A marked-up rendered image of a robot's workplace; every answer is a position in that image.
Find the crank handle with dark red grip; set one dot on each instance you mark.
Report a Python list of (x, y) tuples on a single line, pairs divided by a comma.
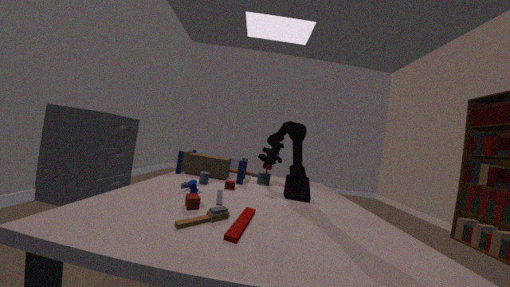
[(269, 167)]

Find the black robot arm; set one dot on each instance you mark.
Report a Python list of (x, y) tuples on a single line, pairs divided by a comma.
[(297, 132)]

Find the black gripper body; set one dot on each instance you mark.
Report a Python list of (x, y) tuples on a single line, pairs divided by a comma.
[(271, 156)]

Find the red cube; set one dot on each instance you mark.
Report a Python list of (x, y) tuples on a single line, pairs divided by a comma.
[(192, 201), (230, 185)]

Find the grey cylinder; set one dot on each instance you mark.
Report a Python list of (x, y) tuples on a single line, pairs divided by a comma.
[(204, 178)]

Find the red flat bar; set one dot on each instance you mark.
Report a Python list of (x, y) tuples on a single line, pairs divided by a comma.
[(239, 225)]

